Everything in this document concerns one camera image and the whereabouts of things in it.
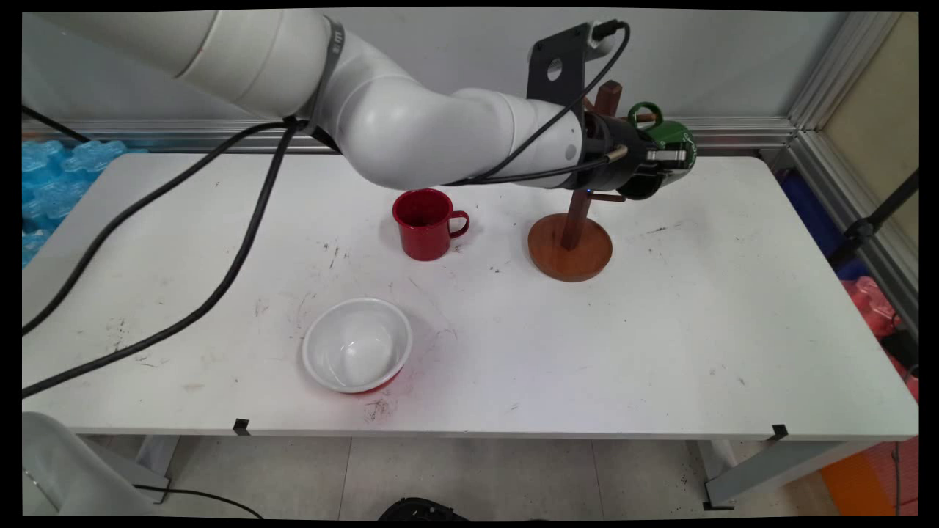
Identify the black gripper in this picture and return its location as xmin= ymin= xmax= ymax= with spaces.
xmin=581 ymin=111 xmax=690 ymax=197

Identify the green enamel mug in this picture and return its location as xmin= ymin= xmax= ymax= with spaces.
xmin=625 ymin=101 xmax=698 ymax=202

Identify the brown wooden mug tree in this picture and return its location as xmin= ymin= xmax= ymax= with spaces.
xmin=528 ymin=79 xmax=660 ymax=284

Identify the blue plastic item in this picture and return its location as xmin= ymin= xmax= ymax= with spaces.
xmin=778 ymin=170 xmax=870 ymax=281

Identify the black tripod leg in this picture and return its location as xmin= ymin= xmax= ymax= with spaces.
xmin=827 ymin=170 xmax=919 ymax=271

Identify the red enamel mug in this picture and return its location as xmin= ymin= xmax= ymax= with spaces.
xmin=392 ymin=188 xmax=471 ymax=263

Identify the red plastic bag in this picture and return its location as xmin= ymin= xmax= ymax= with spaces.
xmin=840 ymin=276 xmax=919 ymax=403

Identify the grey table leg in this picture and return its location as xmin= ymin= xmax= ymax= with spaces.
xmin=690 ymin=440 xmax=877 ymax=511
xmin=77 ymin=436 xmax=180 ymax=505

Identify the white bowl with red outside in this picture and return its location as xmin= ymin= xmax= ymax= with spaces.
xmin=302 ymin=297 xmax=414 ymax=395

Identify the orange box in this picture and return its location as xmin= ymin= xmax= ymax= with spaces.
xmin=818 ymin=439 xmax=919 ymax=517

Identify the black round object on floor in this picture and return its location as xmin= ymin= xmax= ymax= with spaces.
xmin=377 ymin=497 xmax=470 ymax=521

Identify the thin black rod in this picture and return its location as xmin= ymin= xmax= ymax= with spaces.
xmin=22 ymin=104 xmax=92 ymax=143

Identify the blue bubble wrap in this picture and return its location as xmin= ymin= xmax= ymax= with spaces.
xmin=22 ymin=138 xmax=151 ymax=268

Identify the white rounded plastic shell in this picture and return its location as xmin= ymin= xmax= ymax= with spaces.
xmin=22 ymin=411 xmax=161 ymax=516

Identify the horizontal aluminium frame rail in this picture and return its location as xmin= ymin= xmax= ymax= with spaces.
xmin=22 ymin=116 xmax=797 ymax=155

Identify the thin black camera cable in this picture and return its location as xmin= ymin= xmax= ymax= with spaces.
xmin=440 ymin=21 xmax=633 ymax=187

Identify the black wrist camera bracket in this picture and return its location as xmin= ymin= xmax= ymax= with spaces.
xmin=525 ymin=21 xmax=626 ymax=108

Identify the angled aluminium frame post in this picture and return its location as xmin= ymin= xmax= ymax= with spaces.
xmin=786 ymin=11 xmax=919 ymax=338

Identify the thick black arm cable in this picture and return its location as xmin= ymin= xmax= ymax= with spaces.
xmin=22 ymin=119 xmax=294 ymax=338
xmin=22 ymin=121 xmax=303 ymax=400

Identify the black floor cable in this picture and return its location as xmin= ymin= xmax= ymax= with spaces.
xmin=132 ymin=483 xmax=266 ymax=520

